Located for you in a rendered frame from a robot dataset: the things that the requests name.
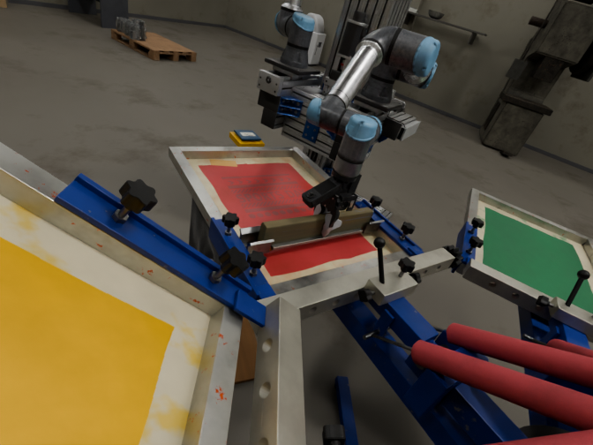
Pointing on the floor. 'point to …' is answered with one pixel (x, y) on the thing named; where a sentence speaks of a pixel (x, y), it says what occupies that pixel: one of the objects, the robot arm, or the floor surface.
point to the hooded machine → (316, 41)
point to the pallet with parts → (134, 30)
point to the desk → (110, 9)
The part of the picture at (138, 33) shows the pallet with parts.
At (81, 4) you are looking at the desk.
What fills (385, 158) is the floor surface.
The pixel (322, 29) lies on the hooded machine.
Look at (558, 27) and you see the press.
